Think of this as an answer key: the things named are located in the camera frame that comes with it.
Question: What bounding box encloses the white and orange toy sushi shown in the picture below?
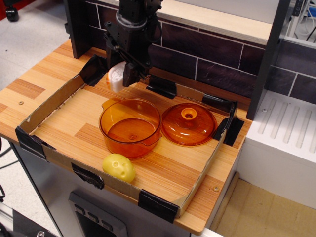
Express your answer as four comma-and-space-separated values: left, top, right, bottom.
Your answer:
106, 62, 126, 93

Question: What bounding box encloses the orange transparent plastic pot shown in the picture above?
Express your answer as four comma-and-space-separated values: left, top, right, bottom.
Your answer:
99, 98, 162, 158

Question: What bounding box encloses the white toy sink drainboard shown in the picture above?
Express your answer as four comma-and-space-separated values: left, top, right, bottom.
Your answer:
237, 91, 316, 208

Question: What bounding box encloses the grey oven control panel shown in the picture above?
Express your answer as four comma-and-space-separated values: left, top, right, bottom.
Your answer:
69, 193, 128, 237

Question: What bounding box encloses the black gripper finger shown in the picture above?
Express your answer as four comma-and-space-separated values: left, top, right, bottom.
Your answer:
106, 45, 126, 69
123, 63, 142, 87

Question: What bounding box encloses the cardboard fence with black tape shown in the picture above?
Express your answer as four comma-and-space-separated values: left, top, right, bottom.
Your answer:
15, 54, 245, 219

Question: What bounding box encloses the yellow toy potato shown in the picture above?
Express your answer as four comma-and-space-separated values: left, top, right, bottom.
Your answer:
102, 154, 136, 183

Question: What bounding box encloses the dark grey vertical post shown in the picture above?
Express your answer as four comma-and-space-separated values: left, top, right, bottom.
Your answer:
246, 0, 290, 120

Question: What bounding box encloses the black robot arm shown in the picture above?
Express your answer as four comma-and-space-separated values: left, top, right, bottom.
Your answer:
105, 0, 162, 87

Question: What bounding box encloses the light wooden shelf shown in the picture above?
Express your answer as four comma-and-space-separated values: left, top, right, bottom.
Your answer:
158, 0, 272, 45

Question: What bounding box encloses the orange transparent pot lid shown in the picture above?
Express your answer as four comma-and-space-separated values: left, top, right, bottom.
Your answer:
160, 103, 217, 146

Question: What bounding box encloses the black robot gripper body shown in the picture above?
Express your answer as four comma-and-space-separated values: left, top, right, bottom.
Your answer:
105, 11, 152, 79

